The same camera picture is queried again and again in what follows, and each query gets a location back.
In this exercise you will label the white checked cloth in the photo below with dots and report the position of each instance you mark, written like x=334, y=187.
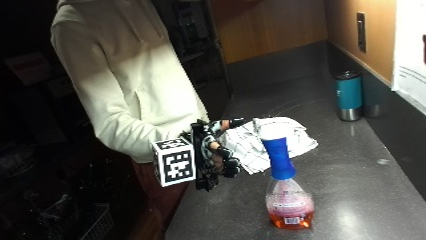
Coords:
x=266, y=143

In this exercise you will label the white marker cube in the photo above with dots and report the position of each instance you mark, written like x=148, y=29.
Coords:
x=174, y=162

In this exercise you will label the spray bottle with blue neck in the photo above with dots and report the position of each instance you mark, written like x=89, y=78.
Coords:
x=286, y=186

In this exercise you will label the the person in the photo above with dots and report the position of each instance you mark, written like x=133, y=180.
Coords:
x=124, y=83

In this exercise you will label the teal travel mug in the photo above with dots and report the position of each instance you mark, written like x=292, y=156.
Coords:
x=349, y=96

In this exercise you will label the white paper sheet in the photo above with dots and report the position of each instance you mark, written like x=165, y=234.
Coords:
x=410, y=50

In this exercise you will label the black wall outlet plate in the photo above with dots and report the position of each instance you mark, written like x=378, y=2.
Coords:
x=361, y=31

